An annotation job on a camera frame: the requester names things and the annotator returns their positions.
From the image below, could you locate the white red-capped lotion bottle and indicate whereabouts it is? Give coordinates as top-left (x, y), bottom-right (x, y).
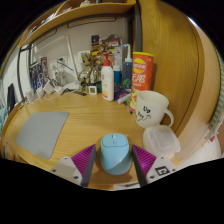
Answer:
top-left (100, 53), bottom-right (115, 102)

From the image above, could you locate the blue spray bottle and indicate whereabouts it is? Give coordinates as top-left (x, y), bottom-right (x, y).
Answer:
top-left (121, 43), bottom-right (134, 91)

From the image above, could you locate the white mug with face print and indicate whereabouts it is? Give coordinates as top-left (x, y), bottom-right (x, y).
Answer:
top-left (134, 90), bottom-right (175, 130)

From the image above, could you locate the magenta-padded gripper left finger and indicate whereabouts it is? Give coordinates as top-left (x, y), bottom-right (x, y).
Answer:
top-left (49, 143), bottom-right (98, 188)

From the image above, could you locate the small white desk clock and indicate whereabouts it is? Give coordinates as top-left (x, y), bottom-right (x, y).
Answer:
top-left (88, 85), bottom-right (98, 96)

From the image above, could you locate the white desk lamp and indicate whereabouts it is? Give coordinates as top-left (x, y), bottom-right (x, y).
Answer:
top-left (31, 34), bottom-right (81, 92)

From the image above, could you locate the grey mouse pad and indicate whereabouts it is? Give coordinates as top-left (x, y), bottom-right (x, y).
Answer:
top-left (15, 111), bottom-right (70, 160)

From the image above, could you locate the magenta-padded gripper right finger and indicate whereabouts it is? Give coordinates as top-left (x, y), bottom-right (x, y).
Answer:
top-left (130, 143), bottom-right (181, 188)

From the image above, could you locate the small blue box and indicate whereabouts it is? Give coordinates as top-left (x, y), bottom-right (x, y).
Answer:
top-left (114, 87), bottom-right (132, 101)

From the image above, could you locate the clear plastic lidded container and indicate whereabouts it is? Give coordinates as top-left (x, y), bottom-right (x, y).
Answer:
top-left (142, 124), bottom-right (182, 158)

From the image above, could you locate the colourful wall poster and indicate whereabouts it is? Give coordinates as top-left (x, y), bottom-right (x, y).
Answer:
top-left (91, 34), bottom-right (123, 56)

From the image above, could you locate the brown tree-like figurine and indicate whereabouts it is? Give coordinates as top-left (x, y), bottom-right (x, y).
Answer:
top-left (78, 52), bottom-right (98, 94)

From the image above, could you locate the wooden shelf unit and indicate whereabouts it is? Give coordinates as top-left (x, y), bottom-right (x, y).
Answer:
top-left (18, 0), bottom-right (138, 48)

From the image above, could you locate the blue robot model kit box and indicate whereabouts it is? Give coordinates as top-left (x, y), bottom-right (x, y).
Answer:
top-left (29, 56), bottom-right (49, 91)

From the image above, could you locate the light blue computer mouse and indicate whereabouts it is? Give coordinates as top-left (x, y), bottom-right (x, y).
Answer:
top-left (100, 132), bottom-right (132, 176)

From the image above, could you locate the white charger block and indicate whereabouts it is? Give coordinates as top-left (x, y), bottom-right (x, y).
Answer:
top-left (43, 80), bottom-right (55, 95)

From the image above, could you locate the black bag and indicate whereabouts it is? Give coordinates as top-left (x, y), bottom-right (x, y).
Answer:
top-left (6, 83), bottom-right (17, 114)

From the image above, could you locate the red chip can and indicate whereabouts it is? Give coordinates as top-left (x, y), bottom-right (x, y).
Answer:
top-left (129, 51), bottom-right (155, 112)

